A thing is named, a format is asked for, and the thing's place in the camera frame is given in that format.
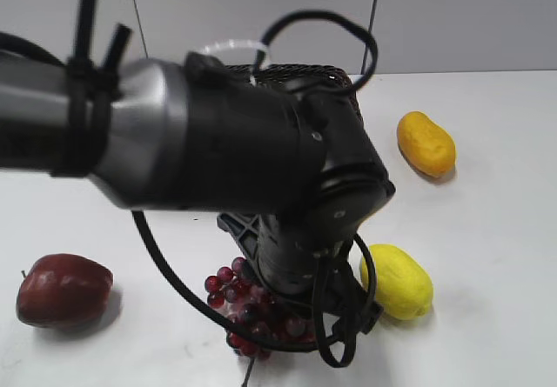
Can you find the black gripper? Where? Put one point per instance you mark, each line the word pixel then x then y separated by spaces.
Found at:
pixel 287 270

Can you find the purple grape bunch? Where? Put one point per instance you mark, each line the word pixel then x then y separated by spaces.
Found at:
pixel 235 292

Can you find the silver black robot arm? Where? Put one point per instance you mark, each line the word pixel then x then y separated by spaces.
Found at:
pixel 292 177

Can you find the dark brown wicker basket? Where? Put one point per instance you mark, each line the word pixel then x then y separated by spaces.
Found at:
pixel 277 75

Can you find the yellow lemon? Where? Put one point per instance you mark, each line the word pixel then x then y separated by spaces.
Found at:
pixel 403 288

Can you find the orange mango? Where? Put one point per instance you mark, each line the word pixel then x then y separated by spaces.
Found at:
pixel 425 145

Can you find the red apple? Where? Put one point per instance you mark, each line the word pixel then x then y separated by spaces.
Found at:
pixel 63 291

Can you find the black cable ties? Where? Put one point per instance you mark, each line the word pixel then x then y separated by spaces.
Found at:
pixel 92 90

